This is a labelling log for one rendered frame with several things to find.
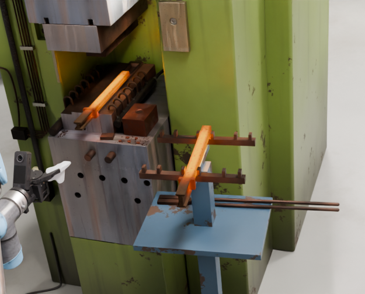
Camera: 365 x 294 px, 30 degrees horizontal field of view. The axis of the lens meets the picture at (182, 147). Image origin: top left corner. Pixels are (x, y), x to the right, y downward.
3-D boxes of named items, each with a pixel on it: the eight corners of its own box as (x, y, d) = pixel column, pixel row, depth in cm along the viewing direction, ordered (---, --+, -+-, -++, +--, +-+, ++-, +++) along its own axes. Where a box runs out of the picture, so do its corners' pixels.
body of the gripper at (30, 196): (30, 189, 214) (9, 212, 204) (24, 165, 209) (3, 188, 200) (51, 192, 211) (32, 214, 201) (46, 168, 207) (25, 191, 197)
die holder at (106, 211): (160, 249, 254) (146, 146, 232) (69, 236, 267) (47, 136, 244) (205, 168, 299) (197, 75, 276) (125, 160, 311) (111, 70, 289)
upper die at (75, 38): (101, 53, 226) (96, 25, 221) (47, 50, 232) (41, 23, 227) (148, 8, 259) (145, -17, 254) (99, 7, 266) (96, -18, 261)
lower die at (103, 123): (114, 134, 241) (111, 112, 237) (63, 129, 248) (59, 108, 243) (156, 81, 275) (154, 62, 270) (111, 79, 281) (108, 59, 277)
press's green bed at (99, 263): (173, 340, 278) (160, 250, 255) (89, 324, 291) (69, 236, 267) (213, 253, 323) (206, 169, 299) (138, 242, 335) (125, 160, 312)
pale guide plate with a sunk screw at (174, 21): (188, 52, 229) (184, 2, 220) (163, 51, 232) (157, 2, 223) (190, 49, 230) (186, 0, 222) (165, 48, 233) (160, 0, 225)
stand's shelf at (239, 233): (261, 260, 207) (260, 255, 206) (133, 250, 217) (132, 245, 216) (273, 202, 232) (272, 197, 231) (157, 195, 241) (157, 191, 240)
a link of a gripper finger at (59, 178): (72, 174, 215) (45, 185, 211) (69, 158, 212) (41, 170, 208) (77, 178, 213) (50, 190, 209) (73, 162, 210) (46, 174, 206)
